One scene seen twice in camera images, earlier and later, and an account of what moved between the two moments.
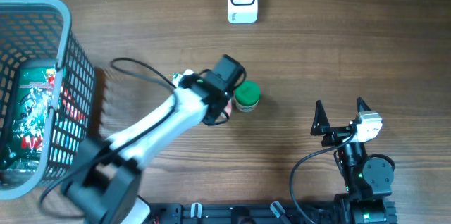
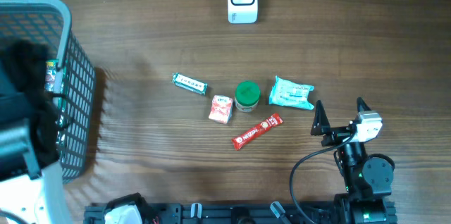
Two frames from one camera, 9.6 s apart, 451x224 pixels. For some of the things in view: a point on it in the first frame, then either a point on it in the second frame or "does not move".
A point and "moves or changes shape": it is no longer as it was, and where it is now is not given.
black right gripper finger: [320, 120] does not move
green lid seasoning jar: [246, 95] does not move
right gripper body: [335, 136] does not move
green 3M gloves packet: [34, 95] moves or changes shape
